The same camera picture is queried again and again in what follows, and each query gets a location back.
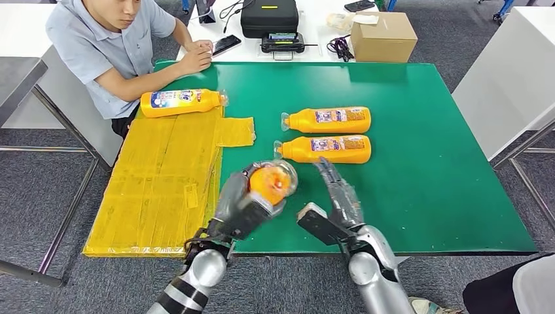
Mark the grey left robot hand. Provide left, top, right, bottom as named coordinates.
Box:
left=214, top=162, right=261, bottom=226

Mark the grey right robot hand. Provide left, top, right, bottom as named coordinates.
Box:
left=313, top=156, right=365, bottom=231

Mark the orange detergent bottle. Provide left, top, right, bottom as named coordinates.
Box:
left=139, top=88, right=229, bottom=118
left=280, top=106, right=372, bottom=134
left=273, top=134, right=372, bottom=165
left=247, top=159, right=300, bottom=207

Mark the yellow taped cardboard sheet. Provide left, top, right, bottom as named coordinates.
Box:
left=81, top=103, right=257, bottom=259

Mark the green topped table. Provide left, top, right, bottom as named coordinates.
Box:
left=147, top=60, right=539, bottom=266

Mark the black smartphone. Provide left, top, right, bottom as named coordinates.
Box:
left=211, top=35, right=242, bottom=57
left=344, top=0, right=376, bottom=13

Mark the black remote controller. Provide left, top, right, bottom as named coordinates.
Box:
left=260, top=32, right=319, bottom=61

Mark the brown cardboard box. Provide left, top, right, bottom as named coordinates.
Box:
left=350, top=12, right=418, bottom=63

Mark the person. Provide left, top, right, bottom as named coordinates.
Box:
left=45, top=0, right=214, bottom=139
left=407, top=253, right=555, bottom=314

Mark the black carrying case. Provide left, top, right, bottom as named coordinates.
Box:
left=240, top=0, right=300, bottom=39

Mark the clear plastic bag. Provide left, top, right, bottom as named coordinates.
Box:
left=326, top=12, right=355, bottom=33

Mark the black tablet on stand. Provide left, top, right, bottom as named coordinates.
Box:
left=195, top=0, right=218, bottom=25

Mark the white table with metal legs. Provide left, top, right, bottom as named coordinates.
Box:
left=450, top=6, right=555, bottom=233

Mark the grey table with metal legs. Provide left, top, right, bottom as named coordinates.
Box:
left=0, top=57, right=101, bottom=289

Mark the white panel table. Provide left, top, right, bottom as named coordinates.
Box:
left=0, top=4, right=124, bottom=167

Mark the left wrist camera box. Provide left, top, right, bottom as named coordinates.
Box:
left=207, top=196, right=287, bottom=242

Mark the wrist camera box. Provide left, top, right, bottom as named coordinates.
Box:
left=296, top=202, right=348, bottom=247
left=207, top=196, right=287, bottom=242

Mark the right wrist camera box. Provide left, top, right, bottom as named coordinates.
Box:
left=296, top=202, right=348, bottom=247

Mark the black purple cable bundle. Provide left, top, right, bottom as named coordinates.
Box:
left=326, top=35, right=355, bottom=63

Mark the blue metal cart frame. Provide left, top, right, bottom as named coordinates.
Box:
left=385, top=0, right=514, bottom=22

